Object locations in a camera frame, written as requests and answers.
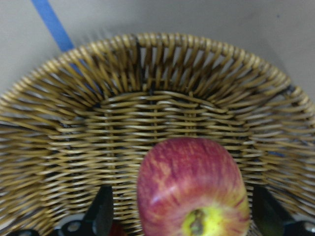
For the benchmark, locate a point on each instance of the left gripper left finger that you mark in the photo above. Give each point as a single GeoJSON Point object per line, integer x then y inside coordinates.
{"type": "Point", "coordinates": [97, 220]}

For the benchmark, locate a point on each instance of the red yellow apple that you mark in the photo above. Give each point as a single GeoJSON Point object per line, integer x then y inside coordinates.
{"type": "Point", "coordinates": [191, 187]}

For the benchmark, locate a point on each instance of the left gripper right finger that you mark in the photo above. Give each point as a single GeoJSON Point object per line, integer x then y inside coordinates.
{"type": "Point", "coordinates": [272, 219]}

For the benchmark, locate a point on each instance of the round wicker basket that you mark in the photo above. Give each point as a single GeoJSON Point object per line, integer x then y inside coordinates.
{"type": "Point", "coordinates": [88, 117]}

